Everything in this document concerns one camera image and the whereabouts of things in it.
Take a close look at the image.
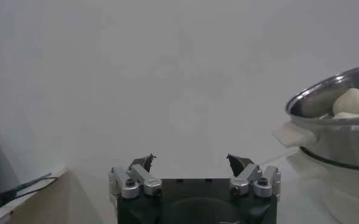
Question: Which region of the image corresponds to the white electric cooker base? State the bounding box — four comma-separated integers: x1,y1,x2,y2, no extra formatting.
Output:
285,147,359,224

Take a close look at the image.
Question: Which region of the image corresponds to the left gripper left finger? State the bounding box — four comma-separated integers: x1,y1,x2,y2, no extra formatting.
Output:
108,153,163,200

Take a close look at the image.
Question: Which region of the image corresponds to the stainless steel steamer basket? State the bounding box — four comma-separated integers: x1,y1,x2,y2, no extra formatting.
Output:
272,62,359,172

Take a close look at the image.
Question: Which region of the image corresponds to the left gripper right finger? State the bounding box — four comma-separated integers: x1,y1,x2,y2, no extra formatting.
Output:
226,153,282,198

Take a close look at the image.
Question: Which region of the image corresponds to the white steamed baozi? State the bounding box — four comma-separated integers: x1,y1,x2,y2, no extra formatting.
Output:
332,87,359,117

